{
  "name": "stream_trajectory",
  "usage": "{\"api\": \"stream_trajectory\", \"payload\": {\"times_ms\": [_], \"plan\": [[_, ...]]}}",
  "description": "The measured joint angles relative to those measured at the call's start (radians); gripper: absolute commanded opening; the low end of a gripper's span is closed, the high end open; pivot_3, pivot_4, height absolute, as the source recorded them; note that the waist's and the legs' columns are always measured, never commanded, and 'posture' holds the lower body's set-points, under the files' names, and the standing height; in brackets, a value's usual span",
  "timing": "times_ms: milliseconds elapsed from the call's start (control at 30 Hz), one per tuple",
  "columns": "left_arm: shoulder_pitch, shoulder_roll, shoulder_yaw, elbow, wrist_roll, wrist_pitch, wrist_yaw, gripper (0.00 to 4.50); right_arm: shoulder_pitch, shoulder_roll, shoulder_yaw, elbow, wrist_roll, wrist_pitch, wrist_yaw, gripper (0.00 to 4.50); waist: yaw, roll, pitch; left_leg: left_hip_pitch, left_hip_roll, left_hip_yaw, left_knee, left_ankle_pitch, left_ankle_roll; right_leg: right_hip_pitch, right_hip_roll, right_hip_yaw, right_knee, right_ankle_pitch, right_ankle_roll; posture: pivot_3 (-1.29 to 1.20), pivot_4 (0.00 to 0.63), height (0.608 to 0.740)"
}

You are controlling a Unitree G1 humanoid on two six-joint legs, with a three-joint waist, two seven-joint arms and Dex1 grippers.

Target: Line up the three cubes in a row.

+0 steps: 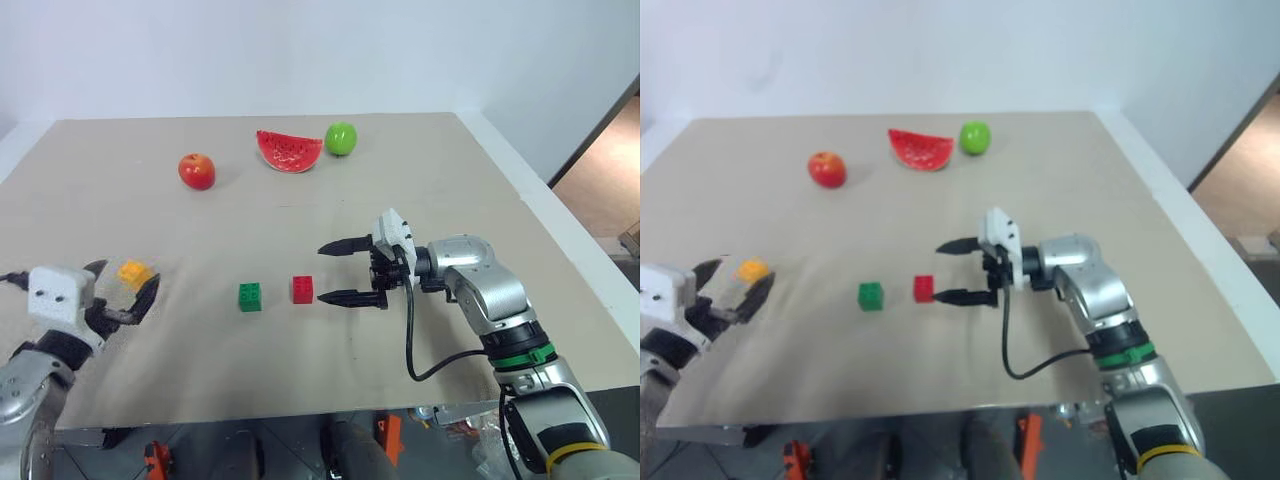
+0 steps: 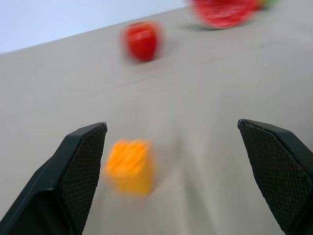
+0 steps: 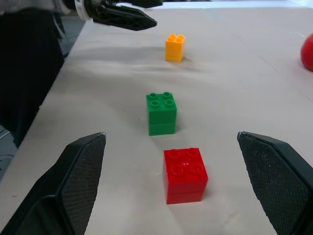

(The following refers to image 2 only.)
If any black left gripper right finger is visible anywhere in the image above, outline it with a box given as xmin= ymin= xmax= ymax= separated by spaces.
xmin=237 ymin=118 xmax=313 ymax=235

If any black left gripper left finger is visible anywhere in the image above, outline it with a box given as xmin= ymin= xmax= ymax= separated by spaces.
xmin=0 ymin=121 xmax=108 ymax=235

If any orange cube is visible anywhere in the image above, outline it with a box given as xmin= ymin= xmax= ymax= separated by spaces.
xmin=102 ymin=138 xmax=157 ymax=196

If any red round toy fruit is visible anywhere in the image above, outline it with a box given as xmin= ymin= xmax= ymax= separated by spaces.
xmin=119 ymin=21 xmax=166 ymax=64

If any red watermelon slice toy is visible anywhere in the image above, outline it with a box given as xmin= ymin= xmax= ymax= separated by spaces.
xmin=187 ymin=0 xmax=271 ymax=30

